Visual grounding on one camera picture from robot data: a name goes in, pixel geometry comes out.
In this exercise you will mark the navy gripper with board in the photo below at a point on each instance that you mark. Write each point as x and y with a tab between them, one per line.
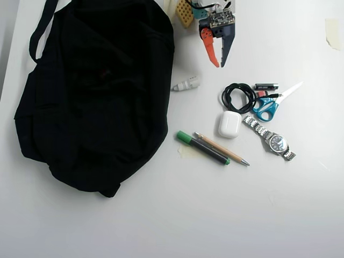
221	34

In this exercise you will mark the multicoloured robot arm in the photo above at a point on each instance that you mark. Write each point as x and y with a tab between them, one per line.
201	12

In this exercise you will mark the black fabric bag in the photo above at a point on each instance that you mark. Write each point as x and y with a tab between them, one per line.
94	107

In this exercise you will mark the clear dropper bottle white cap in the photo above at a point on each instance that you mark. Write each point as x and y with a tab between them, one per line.
188	83

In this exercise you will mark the yellow perforated plastic part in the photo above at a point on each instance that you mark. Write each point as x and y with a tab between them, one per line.
185	13

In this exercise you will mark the small red object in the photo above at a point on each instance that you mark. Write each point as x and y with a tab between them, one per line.
262	94

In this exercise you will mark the white earbuds case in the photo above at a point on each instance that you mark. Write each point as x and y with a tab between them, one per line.
229	125

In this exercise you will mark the green black marker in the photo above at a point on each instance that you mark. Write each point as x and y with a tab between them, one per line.
204	149

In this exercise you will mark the wooden ballpoint pen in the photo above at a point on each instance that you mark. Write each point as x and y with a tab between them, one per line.
223	150

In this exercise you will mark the yellowish tape patch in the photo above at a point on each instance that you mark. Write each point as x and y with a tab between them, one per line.
188	153

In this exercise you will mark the silver metal wristwatch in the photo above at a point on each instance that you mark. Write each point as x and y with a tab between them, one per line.
276	142

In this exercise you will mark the beige masking tape piece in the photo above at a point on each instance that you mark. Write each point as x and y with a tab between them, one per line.
333	33

